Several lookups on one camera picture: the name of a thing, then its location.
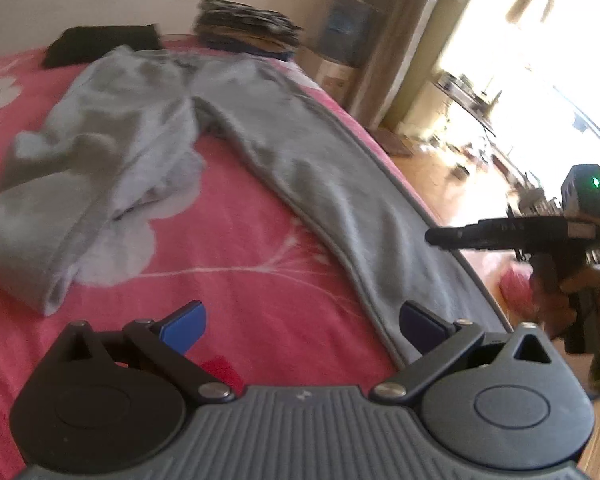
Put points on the white bedside cabinet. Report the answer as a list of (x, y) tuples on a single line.
[(332, 75)]

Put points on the stack of folded clothes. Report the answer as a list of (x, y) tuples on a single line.
[(245, 17)]

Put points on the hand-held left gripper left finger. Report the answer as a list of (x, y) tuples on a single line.
[(185, 327)]

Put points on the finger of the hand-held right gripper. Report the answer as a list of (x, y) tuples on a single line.
[(460, 236)]

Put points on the black folded garment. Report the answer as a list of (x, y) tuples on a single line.
[(100, 45)]

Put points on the blue water bottle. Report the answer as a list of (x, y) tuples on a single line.
[(350, 30)]

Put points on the pink floral blanket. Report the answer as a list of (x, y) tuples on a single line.
[(220, 245)]

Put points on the beige curtain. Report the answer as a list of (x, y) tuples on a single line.
[(405, 35)]

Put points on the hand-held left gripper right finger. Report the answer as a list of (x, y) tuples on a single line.
[(420, 329)]

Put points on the pink plastic bag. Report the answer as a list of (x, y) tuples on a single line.
[(516, 287)]

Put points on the cluttered desk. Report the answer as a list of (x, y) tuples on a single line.
[(465, 95)]

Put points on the grey sweatpants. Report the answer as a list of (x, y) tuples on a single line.
[(300, 160)]

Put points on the brown floor mat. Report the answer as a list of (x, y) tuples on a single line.
[(394, 142)]

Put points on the person's right hand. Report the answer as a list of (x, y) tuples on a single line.
[(550, 310)]

